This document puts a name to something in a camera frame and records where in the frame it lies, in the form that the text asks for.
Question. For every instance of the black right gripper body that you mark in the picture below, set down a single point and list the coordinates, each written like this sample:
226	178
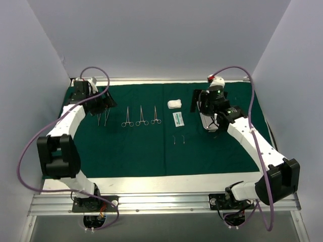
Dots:
196	100

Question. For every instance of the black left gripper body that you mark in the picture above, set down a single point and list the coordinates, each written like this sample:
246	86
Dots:
105	101

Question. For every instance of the white gauze packet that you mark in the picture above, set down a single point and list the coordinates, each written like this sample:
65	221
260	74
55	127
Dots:
178	119

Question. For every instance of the white gauze pad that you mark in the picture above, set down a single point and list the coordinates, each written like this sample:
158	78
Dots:
174	104

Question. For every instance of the steel surgical forceps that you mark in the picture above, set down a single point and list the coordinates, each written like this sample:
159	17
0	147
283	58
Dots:
155	119

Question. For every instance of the steel surgical scissors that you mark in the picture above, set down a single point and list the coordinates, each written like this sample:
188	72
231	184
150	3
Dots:
142	120

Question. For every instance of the dark green surgical cloth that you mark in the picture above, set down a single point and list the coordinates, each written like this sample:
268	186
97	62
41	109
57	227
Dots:
114	151

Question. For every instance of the stainless steel instrument tray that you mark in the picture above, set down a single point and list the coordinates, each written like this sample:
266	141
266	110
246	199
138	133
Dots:
209	123

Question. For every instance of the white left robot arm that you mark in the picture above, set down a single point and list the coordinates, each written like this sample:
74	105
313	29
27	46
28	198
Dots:
58	155

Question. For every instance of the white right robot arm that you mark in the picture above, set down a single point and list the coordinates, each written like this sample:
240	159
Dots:
280	176

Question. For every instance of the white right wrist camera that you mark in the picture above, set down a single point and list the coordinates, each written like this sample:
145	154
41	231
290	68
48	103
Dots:
215	81

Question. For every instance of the aluminium back frame rail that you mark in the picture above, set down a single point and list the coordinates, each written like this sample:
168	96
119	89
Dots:
245	79

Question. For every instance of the aluminium frame rail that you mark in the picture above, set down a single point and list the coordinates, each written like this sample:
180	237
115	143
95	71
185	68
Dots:
129	204
245	79

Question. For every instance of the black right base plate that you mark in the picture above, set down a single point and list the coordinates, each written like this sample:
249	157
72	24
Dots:
219	201

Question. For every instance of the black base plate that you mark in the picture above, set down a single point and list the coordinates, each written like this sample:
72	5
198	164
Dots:
219	201
91	204

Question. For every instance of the aluminium front frame rail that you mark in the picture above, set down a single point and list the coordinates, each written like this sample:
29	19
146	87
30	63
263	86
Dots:
129	204

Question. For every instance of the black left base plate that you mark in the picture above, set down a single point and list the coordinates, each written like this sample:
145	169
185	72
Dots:
91	204

